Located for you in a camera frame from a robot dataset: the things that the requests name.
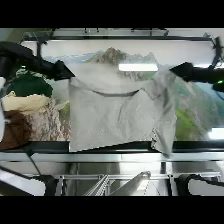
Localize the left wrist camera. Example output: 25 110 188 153
32 31 50 63

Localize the silver frame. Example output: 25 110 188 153
0 28 224 197

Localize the brown garment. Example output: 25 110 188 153
0 109 33 151

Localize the light green garment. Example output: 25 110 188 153
14 67 37 78

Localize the cream garment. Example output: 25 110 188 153
1 91 52 113

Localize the grey T-shirt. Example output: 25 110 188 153
67 64 178 158

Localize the dark green garment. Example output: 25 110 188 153
5 73 54 98

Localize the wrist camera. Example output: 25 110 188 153
32 31 50 63
211 35 224 70

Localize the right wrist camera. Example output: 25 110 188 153
211 35 224 70

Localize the black cable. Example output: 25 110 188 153
27 151 44 177

